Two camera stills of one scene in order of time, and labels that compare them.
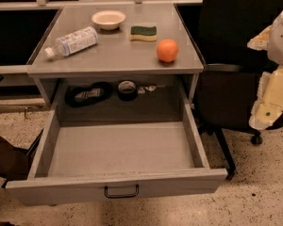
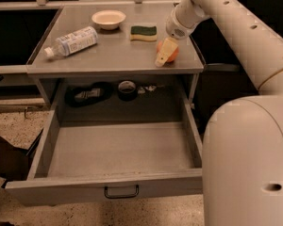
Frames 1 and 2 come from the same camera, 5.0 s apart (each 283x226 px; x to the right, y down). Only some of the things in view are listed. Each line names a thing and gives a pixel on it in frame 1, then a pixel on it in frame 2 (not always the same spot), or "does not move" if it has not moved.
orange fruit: (167, 51) does not move
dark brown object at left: (8, 160) does not move
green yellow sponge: (143, 34) does not move
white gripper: (282, 40) → (177, 28)
